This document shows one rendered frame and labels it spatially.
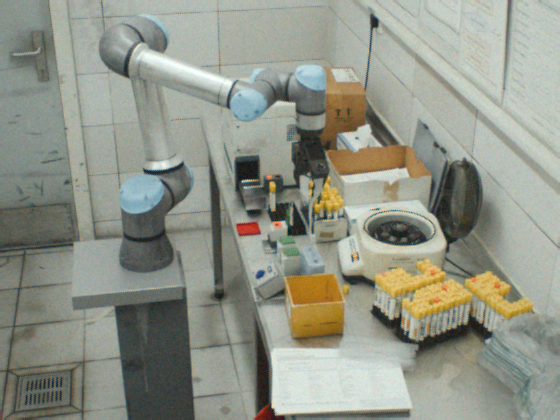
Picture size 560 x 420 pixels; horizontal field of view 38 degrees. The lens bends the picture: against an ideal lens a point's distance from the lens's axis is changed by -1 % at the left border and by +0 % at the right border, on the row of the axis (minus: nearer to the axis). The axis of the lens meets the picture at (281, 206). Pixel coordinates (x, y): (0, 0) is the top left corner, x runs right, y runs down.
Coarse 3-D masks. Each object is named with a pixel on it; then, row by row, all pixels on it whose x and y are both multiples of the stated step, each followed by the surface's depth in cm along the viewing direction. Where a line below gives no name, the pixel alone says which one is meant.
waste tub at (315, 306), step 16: (288, 288) 207; (304, 288) 214; (320, 288) 215; (336, 288) 211; (288, 304) 208; (304, 304) 201; (320, 304) 201; (336, 304) 202; (288, 320) 210; (304, 320) 203; (320, 320) 204; (336, 320) 204; (304, 336) 205; (320, 336) 206
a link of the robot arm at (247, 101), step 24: (120, 24) 208; (120, 48) 201; (144, 48) 202; (120, 72) 203; (144, 72) 201; (168, 72) 199; (192, 72) 197; (216, 72) 198; (216, 96) 196; (240, 96) 192; (264, 96) 194; (240, 120) 194
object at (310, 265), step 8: (304, 248) 224; (304, 256) 222; (312, 256) 221; (320, 256) 221; (304, 264) 223; (312, 264) 217; (320, 264) 217; (304, 272) 224; (312, 272) 218; (320, 272) 218
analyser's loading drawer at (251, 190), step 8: (240, 176) 277; (248, 176) 277; (240, 184) 272; (248, 184) 268; (256, 184) 268; (248, 192) 264; (256, 192) 264; (248, 200) 259; (256, 200) 259; (264, 200) 260; (248, 208) 260; (256, 208) 261
